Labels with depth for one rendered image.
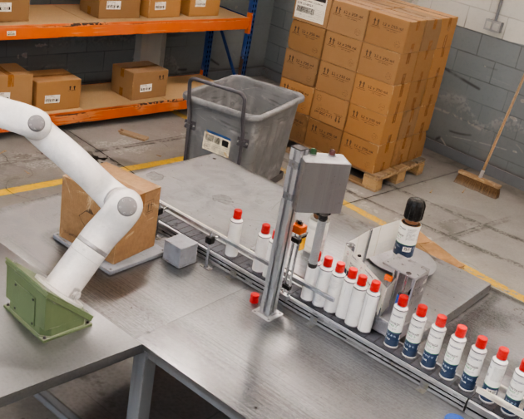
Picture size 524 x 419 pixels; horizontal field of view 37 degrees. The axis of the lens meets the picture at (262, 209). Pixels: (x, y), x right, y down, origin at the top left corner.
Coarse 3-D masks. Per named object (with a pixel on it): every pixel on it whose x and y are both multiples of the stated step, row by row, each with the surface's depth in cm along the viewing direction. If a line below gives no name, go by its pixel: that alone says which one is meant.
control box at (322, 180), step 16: (304, 160) 259; (320, 160) 261; (336, 160) 264; (304, 176) 260; (320, 176) 262; (336, 176) 264; (304, 192) 263; (320, 192) 265; (336, 192) 266; (304, 208) 266; (320, 208) 268; (336, 208) 269
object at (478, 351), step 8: (480, 336) 252; (480, 344) 251; (472, 352) 252; (480, 352) 251; (472, 360) 253; (480, 360) 252; (464, 368) 257; (472, 368) 253; (480, 368) 254; (464, 376) 256; (472, 376) 254; (464, 384) 257; (472, 384) 256
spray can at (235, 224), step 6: (234, 210) 308; (240, 210) 307; (234, 216) 308; (240, 216) 308; (234, 222) 307; (240, 222) 308; (234, 228) 308; (240, 228) 309; (228, 234) 311; (234, 234) 309; (234, 240) 311; (228, 246) 312; (228, 252) 313; (234, 252) 313
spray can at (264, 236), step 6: (264, 228) 299; (258, 234) 301; (264, 234) 300; (270, 234) 302; (258, 240) 301; (264, 240) 300; (258, 246) 302; (264, 246) 301; (258, 252) 303; (264, 252) 302; (264, 258) 304; (258, 264) 305; (252, 270) 307; (258, 270) 306
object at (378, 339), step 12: (168, 216) 338; (180, 228) 330; (192, 228) 332; (204, 240) 324; (216, 240) 325; (216, 252) 316; (240, 264) 310; (252, 264) 312; (300, 288) 301; (300, 300) 293; (324, 312) 288; (360, 336) 278; (372, 336) 279; (384, 336) 280; (384, 348) 273; (396, 348) 274; (408, 360) 269; (420, 360) 270; (432, 372) 265; (444, 384) 260; (456, 384) 261; (468, 396) 256
